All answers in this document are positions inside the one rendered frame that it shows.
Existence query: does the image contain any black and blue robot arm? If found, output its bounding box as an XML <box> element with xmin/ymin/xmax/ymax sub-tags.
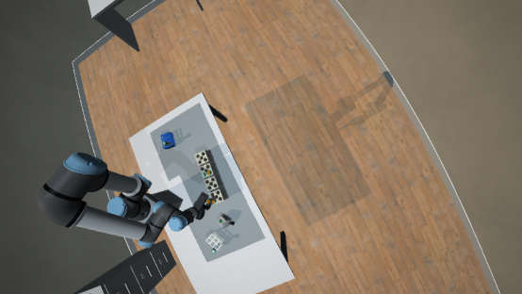
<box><xmin>37</xmin><ymin>153</ymin><xmax>197</xmax><ymax>248</ymax></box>

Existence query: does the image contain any white bucket adapter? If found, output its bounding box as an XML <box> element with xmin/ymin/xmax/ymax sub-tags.
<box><xmin>204</xmin><ymin>175</ymin><xmax>222</xmax><ymax>191</ymax></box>
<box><xmin>199</xmin><ymin>162</ymin><xmax>218</xmax><ymax>178</ymax></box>
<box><xmin>195</xmin><ymin>150</ymin><xmax>213</xmax><ymax>166</ymax></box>

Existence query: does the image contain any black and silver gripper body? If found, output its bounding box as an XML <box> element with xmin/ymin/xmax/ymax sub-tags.
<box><xmin>192</xmin><ymin>204</ymin><xmax>206</xmax><ymax>220</ymax></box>

